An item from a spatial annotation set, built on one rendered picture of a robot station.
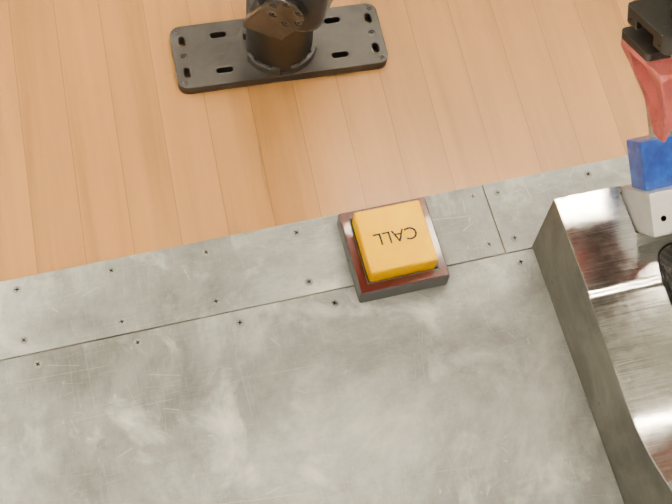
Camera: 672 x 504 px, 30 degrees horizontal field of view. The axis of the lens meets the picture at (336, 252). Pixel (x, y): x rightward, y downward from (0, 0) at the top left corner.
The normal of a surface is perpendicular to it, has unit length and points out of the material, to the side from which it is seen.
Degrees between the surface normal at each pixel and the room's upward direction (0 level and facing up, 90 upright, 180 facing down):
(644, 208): 90
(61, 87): 0
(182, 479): 0
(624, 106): 0
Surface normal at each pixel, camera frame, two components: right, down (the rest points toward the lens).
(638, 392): 0.07, -0.40
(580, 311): -0.97, 0.20
